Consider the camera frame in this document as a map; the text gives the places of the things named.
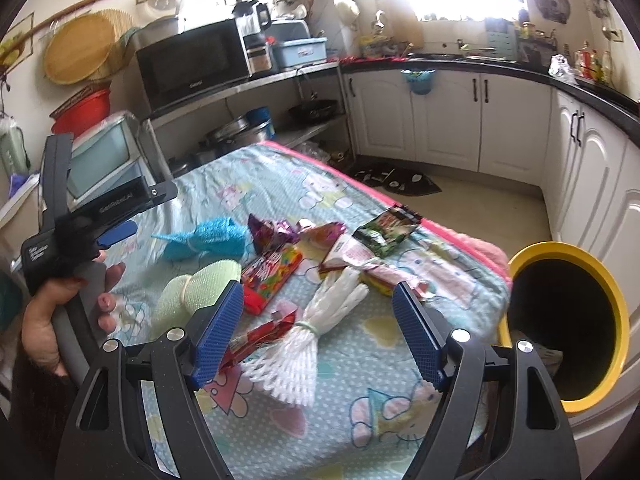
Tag blue plastic dish bin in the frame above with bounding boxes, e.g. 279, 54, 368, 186
271, 36, 329, 72

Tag purple foil wrapper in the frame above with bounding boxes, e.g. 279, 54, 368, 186
248, 213, 302, 257

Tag green foam net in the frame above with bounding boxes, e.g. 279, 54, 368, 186
150, 258, 242, 333

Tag red plastic basin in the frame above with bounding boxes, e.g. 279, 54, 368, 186
50, 87, 113, 134

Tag white and pink packet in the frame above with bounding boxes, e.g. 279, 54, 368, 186
319, 236, 383, 281

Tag long wooden stick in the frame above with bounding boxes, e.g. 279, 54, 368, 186
0, 0, 140, 47

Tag round bamboo tray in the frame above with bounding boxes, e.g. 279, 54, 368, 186
43, 12, 117, 85

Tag person's left hand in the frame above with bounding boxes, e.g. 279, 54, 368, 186
21, 252, 127, 378

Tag pink striped wrapper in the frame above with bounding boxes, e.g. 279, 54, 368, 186
359, 264, 437, 307

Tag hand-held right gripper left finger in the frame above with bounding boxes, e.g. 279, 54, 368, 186
54, 279, 246, 480

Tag wooden cutting board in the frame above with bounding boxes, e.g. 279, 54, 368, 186
384, 0, 425, 47

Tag blue hanging bin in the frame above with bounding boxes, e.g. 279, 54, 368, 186
399, 68, 434, 97

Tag blue can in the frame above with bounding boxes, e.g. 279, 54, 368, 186
249, 107, 277, 140

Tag round woven tray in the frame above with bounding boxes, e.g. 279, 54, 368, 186
94, 8, 137, 82

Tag white foam net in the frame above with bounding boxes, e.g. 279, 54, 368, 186
240, 266, 373, 406

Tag dark floor mat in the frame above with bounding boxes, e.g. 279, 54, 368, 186
352, 163, 444, 197

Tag black microwave oven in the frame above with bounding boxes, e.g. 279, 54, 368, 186
136, 18, 252, 114

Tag person's left forearm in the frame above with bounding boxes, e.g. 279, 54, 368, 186
0, 360, 77, 480

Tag green and black snack packet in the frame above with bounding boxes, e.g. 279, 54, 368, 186
353, 205, 423, 260

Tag light blue storage box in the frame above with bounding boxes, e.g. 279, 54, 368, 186
64, 112, 153, 200

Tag black kitchen countertop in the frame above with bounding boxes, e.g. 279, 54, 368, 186
340, 52, 640, 133

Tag white kitchen cabinets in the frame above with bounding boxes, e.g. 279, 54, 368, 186
341, 69, 640, 441

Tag black blender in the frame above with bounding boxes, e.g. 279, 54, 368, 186
234, 0, 274, 75

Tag yellow trash bin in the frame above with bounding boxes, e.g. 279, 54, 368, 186
497, 241, 631, 415

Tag red candy packet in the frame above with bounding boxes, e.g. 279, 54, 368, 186
241, 244, 304, 316

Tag round wall fan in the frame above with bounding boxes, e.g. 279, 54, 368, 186
533, 0, 572, 26

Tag printed cartoon blanket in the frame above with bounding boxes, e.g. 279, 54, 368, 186
107, 139, 512, 480

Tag red foil wrapper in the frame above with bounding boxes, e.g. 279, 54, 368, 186
221, 309, 299, 370

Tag steel cooking pot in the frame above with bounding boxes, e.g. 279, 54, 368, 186
204, 115, 271, 153

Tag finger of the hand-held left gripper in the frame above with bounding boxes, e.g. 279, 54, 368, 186
42, 134, 74, 229
97, 221, 139, 250

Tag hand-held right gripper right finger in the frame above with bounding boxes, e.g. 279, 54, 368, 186
391, 281, 584, 480

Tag clear plastic bag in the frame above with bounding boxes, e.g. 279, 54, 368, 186
548, 54, 577, 80

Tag black wok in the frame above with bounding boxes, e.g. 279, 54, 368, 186
288, 98, 339, 126

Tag group of sauce bottles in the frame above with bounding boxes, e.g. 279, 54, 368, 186
574, 40, 617, 85

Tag blue foam net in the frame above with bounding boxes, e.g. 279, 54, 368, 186
151, 216, 249, 262

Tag steel shelf rack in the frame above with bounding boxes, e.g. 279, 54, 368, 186
122, 59, 357, 181

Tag teal desktop organizer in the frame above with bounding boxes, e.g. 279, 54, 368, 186
484, 31, 517, 59

